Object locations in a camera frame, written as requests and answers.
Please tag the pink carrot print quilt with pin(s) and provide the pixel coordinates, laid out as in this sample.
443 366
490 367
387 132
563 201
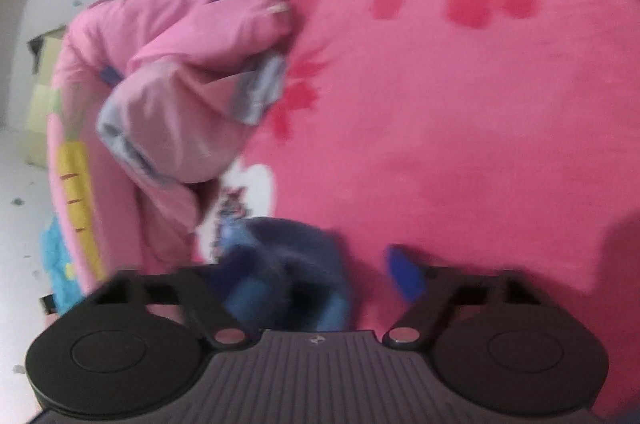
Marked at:
175 79

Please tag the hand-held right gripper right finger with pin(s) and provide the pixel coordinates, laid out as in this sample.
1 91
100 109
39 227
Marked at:
405 274

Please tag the blue denim jeans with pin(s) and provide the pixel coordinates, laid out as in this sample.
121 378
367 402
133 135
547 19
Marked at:
290 274

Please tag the pink floral bed sheet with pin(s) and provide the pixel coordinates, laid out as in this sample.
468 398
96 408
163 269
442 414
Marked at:
450 104

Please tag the pale yellow wardrobe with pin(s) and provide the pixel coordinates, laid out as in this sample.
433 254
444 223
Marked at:
45 104

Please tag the blue patterned quilt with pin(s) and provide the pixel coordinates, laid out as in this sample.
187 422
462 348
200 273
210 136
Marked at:
57 269

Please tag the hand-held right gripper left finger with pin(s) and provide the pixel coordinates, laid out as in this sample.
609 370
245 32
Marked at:
200 294

